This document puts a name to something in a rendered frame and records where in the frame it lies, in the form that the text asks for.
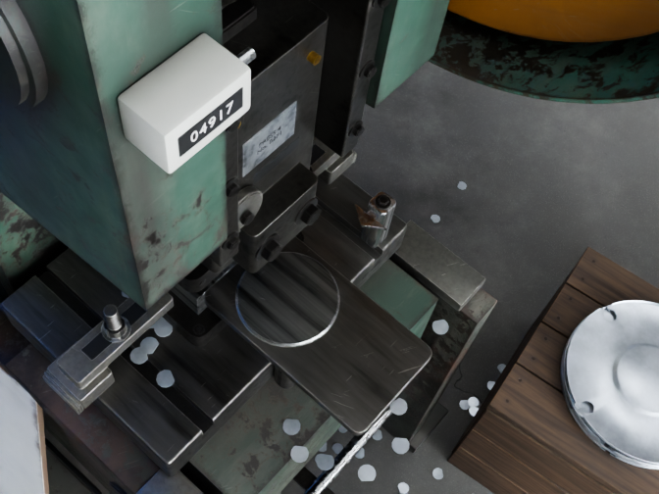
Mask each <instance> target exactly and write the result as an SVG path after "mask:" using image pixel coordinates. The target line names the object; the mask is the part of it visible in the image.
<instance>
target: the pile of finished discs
mask: <svg viewBox="0 0 659 494"><path fill-rule="evenodd" d="M560 377H561V385H562V390H563V394H564V397H565V400H566V403H567V406H568V408H569V410H570V412H571V414H572V416H573V418H574V419H575V421H576V422H577V424H578V425H579V427H580V428H581V429H582V431H583V432H584V433H585V434H586V435H587V436H588V438H589V439H590V440H592V441H593V442H594V443H595V444H596V445H597V446H598V447H600V448H601V449H602V450H604V451H606V450H608V451H609V452H610V455H611V456H613V457H615V458H617V459H619V460H621V461H623V462H625V463H628V464H630V465H633V466H636V467H640V468H644V469H659V304H658V303H654V302H650V301H643V300H626V301H619V302H615V303H612V304H611V305H608V306H606V307H603V308H601V309H600V308H599V309H597V310H596V311H594V312H593V313H591V314H590V315H589V316H587V317H586V318H585V319H584V320H583V321H582V322H581V323H580V324H579V325H578V326H577V327H576V329H575V330H574V331H573V333H572V334H571V336H570V338H569V340H568V342H567V344H566V346H565V348H564V351H563V355H562V360H561V368H560Z"/></svg>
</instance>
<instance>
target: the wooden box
mask: <svg viewBox="0 0 659 494"><path fill-rule="evenodd" d="M626 300H643V301H650V302H654V303H658V304H659V289H658V288H656V287H655V286H653V285H651V284H650V283H648V282H646V281H645V280H643V279H642V278H640V277H638V276H637V275H635V274H633V273H632V272H629V271H628V270H626V269H624V268H623V267H621V266H619V265H618V264H616V263H614V262H613V261H611V260H609V259H608V258H606V257H605V256H603V255H601V254H600V253H598V252H596V251H595V250H593V249H591V248H590V247H587V248H586V250H585V251H584V253H583V255H582V256H581V258H580V259H579V261H578V262H577V264H576V265H575V266H574V268H573V269H572V270H571V272H570V273H569V275H568V276H567V277H566V279H565V280H564V282H563V283H562V284H561V286H560V287H559V288H558V290H557V291H556V293H555V294H554V295H553V297H552V298H551V300H550V301H549V302H548V304H547V305H546V307H545V308H544V309H543V311H542V312H541V313H540V315H539V316H538V318H537V319H536V320H535V322H534V323H533V325H532V326H531V328H530V329H529V331H528V332H527V334H526V336H525V337H524V339H523V340H522V342H521V343H520V345H519V347H518V348H517V350H516V351H515V353H514V355H513V356H512V358H511V359H510V361H509V362H508V364H507V366H506V367H505V369H504V370H503V372H502V374H500V376H499V377H498V379H497V380H496V382H495V384H494V385H493V387H492V388H491V390H490V391H489V393H488V395H487V396H486V398H485V399H484V401H483V403H482V405H481V406H480V408H479V409H478V411H477V413H476V414H475V416H474V417H473V419H472V421H471V422H470V424H469V425H468V427H467V428H466V430H465V432H464V433H463V435H462V436H461V438H460V440H459V441H458V443H457V444H456V446H455V447H454V449H453V451H452V454H451V456H450V457H449V459H448V460H447V462H449V463H450V464H452V465H453V466H454V467H456V468H457V469H459V470H461V471H462V472H464V473H465V474H466V475H468V476H469V477H471V478H472V479H474V480H475V481H477V482H478V483H480V484H481V485H482V486H484V487H485V488H487V489H488V490H490V491H491V492H493V493H494V494H659V469H644V468H640V467H636V466H633V465H630V464H628V463H625V462H623V461H621V460H619V459H617V458H615V457H613V456H611V455H610V452H609V451H608V450H606V451H604V450H602V449H601V448H600V447H598V446H597V445H596V444H595V443H594V442H593V441H592V440H590V439H589V438H588V436H587V435H586V434H585V433H584V432H583V431H582V429H581V428H580V427H579V425H578V424H577V422H576V421H575V419H574V418H573V416H572V414H571V412H570V410H569V408H568V406H567V403H566V400H565V397H564V394H563V390H562V385H561V377H560V368H561V360H562V355H563V351H564V348H565V346H566V344H567V342H568V340H569V338H570V336H571V334H572V333H573V331H574V330H575V329H576V327H577V326H578V325H579V324H580V323H581V322H582V321H583V320H584V319H585V318H586V317H587V316H589V315H590V314H591V313H593V312H594V311H596V310H597V309H599V308H600V309H601V308H603V307H606V306H608V305H611V304H612V303H615V302H619V301H626Z"/></svg>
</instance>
